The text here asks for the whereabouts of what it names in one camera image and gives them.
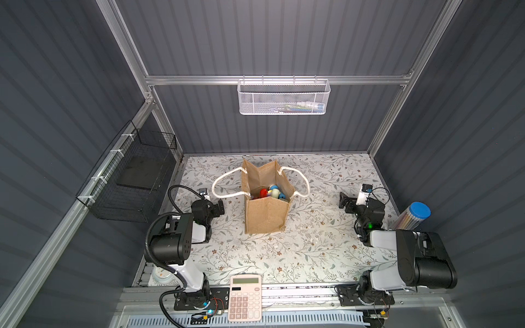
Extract brown paper tote bag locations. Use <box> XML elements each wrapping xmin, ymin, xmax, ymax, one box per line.
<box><xmin>211</xmin><ymin>160</ymin><xmax>311</xmax><ymax>235</ymax></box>

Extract green flashlight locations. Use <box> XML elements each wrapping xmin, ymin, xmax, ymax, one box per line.
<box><xmin>267</xmin><ymin>188</ymin><xmax>281</xmax><ymax>199</ymax></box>

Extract blue flashlight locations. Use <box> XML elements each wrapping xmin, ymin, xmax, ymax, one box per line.
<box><xmin>268</xmin><ymin>184</ymin><xmax>287</xmax><ymax>200</ymax></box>

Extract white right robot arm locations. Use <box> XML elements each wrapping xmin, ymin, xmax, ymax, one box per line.
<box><xmin>338</xmin><ymin>184</ymin><xmax>458</xmax><ymax>295</ymax></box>

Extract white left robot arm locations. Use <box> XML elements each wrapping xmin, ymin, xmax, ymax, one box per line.
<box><xmin>144</xmin><ymin>198</ymin><xmax>225</xmax><ymax>297</ymax></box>

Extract blue-lidded cylinder container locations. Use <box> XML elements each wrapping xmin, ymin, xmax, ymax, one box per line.
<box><xmin>392</xmin><ymin>202</ymin><xmax>431</xmax><ymax>230</ymax></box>

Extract pink calculator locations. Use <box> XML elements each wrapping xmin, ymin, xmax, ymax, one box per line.
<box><xmin>228</xmin><ymin>274</ymin><xmax>263</xmax><ymax>323</ymax></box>

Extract markers in white basket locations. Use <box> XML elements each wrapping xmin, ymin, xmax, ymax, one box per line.
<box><xmin>275</xmin><ymin>102</ymin><xmax>325</xmax><ymax>115</ymax></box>

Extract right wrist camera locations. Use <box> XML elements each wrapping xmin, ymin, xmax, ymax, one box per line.
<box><xmin>355</xmin><ymin>184</ymin><xmax>373</xmax><ymax>205</ymax></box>

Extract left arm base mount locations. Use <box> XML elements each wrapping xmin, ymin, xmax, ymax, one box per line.
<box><xmin>173</xmin><ymin>287</ymin><xmax>230</xmax><ymax>311</ymax></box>

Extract black wire basket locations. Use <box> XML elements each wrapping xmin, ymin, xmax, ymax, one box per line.
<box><xmin>77</xmin><ymin>122</ymin><xmax>179</xmax><ymax>223</ymax></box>

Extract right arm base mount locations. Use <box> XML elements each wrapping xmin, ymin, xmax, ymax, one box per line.
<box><xmin>334</xmin><ymin>284</ymin><xmax>395</xmax><ymax>307</ymax></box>

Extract white wire mesh basket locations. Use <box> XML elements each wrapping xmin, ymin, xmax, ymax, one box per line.
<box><xmin>237</xmin><ymin>79</ymin><xmax>331</xmax><ymax>116</ymax></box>

